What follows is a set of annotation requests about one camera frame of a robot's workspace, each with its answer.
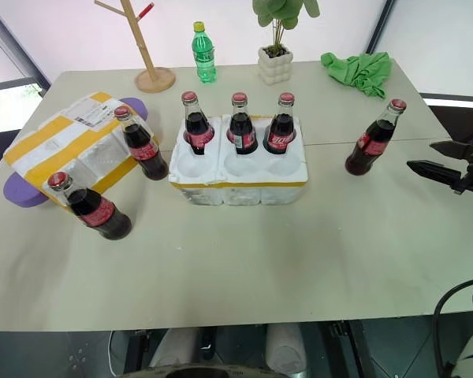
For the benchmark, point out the purple plate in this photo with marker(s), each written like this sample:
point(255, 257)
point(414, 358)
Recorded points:
point(21, 193)

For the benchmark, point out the glass cola bottle red cap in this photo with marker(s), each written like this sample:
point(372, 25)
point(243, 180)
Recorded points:
point(368, 147)
point(280, 136)
point(242, 134)
point(98, 214)
point(144, 151)
point(199, 130)

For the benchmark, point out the foam lid with yellow tape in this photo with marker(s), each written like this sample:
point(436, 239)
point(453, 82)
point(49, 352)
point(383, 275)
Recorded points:
point(63, 138)

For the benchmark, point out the white foam bottle tray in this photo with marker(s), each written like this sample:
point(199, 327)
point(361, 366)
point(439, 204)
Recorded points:
point(236, 193)

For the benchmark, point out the dark chair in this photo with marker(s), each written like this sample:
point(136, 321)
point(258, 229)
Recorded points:
point(2, 147)

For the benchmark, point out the crumpled green cloth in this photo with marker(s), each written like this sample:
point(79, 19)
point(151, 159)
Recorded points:
point(362, 73)

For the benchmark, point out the potted plant in white pot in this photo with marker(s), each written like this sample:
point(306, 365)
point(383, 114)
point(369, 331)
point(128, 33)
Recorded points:
point(275, 71)

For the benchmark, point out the white rounded robot leg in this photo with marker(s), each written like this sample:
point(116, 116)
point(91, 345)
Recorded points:
point(173, 348)
point(285, 348)

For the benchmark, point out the wooden branch rack stand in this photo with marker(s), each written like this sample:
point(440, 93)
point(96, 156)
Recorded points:
point(154, 78)

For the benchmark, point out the dark rounded robot shape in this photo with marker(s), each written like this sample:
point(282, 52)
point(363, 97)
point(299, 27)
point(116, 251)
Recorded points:
point(205, 372)

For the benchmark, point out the green plastic soda bottle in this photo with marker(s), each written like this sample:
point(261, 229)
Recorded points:
point(204, 59)

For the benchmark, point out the red peg on rack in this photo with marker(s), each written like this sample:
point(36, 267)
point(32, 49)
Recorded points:
point(146, 10)

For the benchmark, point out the black table frame leg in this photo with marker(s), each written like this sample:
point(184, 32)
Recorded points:
point(136, 350)
point(352, 350)

